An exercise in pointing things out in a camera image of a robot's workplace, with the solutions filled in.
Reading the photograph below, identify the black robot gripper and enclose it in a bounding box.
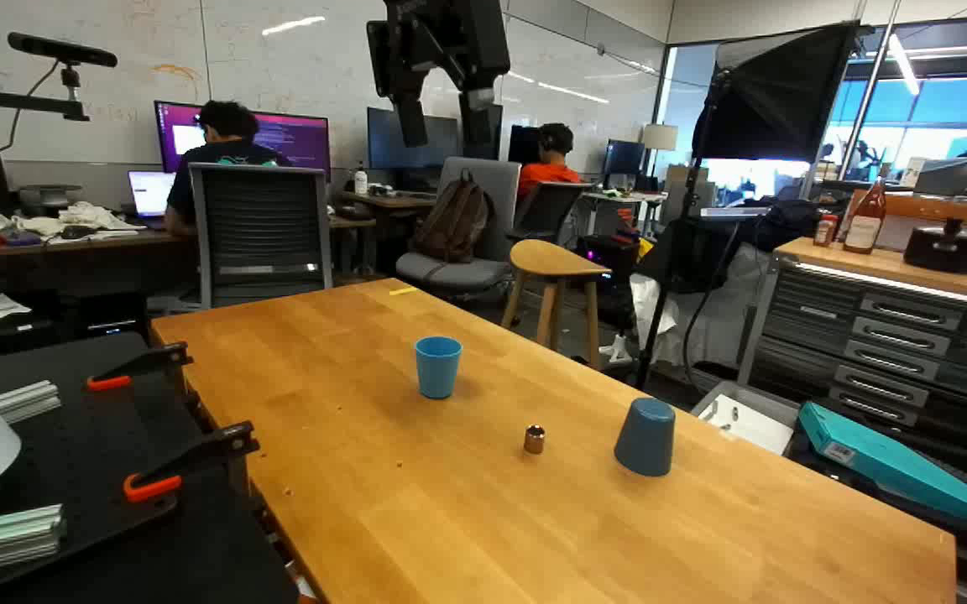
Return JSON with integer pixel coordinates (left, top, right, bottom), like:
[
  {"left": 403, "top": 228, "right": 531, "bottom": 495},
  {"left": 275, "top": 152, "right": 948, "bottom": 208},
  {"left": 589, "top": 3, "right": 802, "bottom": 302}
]
[{"left": 364, "top": 0, "right": 513, "bottom": 162}]

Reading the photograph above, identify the light blue plastic cup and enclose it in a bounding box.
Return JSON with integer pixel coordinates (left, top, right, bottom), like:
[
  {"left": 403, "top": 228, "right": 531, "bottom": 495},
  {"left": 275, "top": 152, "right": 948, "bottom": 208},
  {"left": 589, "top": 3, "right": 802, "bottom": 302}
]
[{"left": 415, "top": 331, "right": 466, "bottom": 403}]

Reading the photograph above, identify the black softbox light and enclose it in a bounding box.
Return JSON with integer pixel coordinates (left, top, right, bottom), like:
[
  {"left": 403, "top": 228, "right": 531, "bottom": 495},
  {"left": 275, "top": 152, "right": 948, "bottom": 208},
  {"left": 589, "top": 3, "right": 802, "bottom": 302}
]
[{"left": 691, "top": 15, "right": 863, "bottom": 166}]

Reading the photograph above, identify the dark blue plastic cup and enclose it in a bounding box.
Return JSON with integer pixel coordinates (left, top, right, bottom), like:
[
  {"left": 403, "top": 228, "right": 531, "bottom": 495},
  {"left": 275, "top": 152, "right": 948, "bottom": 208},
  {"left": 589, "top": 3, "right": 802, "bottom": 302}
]
[{"left": 610, "top": 396, "right": 678, "bottom": 480}]

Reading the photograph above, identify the dark computer monitor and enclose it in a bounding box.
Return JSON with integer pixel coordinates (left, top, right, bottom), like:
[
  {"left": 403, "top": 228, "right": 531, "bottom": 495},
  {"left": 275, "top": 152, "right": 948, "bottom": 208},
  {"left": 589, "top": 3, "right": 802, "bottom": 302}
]
[{"left": 364, "top": 105, "right": 466, "bottom": 181}]

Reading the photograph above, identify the brown backpack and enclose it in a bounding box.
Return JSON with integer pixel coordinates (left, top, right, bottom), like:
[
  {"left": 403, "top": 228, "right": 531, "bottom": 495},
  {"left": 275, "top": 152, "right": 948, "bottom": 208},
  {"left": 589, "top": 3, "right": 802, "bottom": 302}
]
[{"left": 411, "top": 171, "right": 496, "bottom": 269}]

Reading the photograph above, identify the person in orange shirt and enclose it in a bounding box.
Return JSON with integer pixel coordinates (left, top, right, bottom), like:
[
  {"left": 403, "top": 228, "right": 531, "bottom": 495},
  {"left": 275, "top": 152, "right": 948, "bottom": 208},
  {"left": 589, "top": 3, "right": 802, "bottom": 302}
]
[{"left": 519, "top": 120, "right": 589, "bottom": 213}]

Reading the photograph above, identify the purple screen monitor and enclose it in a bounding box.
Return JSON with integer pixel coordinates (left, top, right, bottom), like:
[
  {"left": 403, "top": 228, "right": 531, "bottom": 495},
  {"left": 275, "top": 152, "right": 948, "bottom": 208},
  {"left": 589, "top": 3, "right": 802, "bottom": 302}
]
[{"left": 153, "top": 96, "right": 337, "bottom": 178}]

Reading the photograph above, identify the grey padded office chair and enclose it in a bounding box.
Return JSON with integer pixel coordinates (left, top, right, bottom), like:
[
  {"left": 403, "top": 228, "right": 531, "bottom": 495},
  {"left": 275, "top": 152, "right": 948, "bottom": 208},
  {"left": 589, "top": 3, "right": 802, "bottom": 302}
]
[{"left": 392, "top": 154, "right": 524, "bottom": 302}]

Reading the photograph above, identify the round wooden stool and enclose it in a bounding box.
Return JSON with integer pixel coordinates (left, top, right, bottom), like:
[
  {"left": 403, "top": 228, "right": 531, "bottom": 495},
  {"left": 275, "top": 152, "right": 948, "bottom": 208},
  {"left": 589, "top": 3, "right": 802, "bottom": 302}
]
[{"left": 501, "top": 235, "right": 615, "bottom": 370}]

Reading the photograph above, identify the white table lamp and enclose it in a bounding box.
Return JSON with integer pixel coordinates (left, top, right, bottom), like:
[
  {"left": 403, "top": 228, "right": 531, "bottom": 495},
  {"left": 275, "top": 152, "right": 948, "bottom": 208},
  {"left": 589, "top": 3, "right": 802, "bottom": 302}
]
[{"left": 635, "top": 120, "right": 683, "bottom": 181}]

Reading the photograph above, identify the grey mesh office chair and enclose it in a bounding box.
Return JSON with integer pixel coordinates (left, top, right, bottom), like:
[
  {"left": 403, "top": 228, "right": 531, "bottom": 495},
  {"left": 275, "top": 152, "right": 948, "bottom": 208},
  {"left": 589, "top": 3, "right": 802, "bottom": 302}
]
[{"left": 184, "top": 156, "right": 337, "bottom": 312}]

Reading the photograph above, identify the person in dark shirt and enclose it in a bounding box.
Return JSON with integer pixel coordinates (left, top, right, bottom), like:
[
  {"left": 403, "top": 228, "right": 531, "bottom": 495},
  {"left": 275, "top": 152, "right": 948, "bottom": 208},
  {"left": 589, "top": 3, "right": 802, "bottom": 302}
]
[{"left": 163, "top": 96, "right": 291, "bottom": 235}]

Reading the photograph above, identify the black light stand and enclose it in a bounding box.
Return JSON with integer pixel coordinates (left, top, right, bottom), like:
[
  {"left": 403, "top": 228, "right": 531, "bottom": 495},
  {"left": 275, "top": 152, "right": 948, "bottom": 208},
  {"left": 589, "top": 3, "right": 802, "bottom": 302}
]
[{"left": 627, "top": 68, "right": 730, "bottom": 393}]

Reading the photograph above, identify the open laptop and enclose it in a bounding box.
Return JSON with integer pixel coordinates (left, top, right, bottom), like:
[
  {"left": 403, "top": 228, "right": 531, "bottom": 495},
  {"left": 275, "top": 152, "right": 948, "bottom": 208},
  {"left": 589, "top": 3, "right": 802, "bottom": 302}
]
[{"left": 126, "top": 164, "right": 181, "bottom": 226}]

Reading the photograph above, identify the orange black spring clamp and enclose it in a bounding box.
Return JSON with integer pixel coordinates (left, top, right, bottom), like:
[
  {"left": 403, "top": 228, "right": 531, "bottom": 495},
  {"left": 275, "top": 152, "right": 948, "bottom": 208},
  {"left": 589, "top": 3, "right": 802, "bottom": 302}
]
[
  {"left": 83, "top": 339, "right": 196, "bottom": 396},
  {"left": 118, "top": 418, "right": 263, "bottom": 509}
]

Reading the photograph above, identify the red label bottle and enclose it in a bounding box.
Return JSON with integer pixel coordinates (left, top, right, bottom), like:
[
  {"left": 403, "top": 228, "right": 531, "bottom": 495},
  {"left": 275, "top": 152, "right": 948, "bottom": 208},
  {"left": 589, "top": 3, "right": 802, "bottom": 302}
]
[{"left": 841, "top": 181, "right": 890, "bottom": 255}]

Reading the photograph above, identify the grey drawer cabinet wooden top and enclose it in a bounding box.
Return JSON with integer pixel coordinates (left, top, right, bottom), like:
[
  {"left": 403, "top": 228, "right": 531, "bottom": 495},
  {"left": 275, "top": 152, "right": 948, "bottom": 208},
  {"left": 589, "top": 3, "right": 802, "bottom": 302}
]
[{"left": 737, "top": 231, "right": 967, "bottom": 480}]

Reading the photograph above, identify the black base board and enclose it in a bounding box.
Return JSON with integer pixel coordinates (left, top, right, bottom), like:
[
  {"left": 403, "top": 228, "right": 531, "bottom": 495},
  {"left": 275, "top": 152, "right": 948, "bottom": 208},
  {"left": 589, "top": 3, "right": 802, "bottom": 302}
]
[{"left": 0, "top": 330, "right": 304, "bottom": 604}]

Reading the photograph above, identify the aluminium extrusion bar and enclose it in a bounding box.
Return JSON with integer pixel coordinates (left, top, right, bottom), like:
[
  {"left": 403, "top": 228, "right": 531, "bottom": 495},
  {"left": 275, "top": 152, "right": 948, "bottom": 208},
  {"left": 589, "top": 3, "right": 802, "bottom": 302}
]
[
  {"left": 0, "top": 376, "right": 65, "bottom": 428},
  {"left": 0, "top": 499, "right": 68, "bottom": 578}
]

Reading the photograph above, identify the teal tool case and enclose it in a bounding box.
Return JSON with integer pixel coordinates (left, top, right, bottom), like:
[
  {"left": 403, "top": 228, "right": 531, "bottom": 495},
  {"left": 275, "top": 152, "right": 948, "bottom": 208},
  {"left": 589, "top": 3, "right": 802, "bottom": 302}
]
[{"left": 792, "top": 400, "right": 967, "bottom": 553}]

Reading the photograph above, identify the black camera on boom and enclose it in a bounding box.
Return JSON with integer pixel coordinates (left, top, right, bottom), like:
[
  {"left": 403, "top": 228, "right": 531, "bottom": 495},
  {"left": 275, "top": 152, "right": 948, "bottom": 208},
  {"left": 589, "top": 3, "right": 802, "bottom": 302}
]
[{"left": 4, "top": 28, "right": 126, "bottom": 72}]

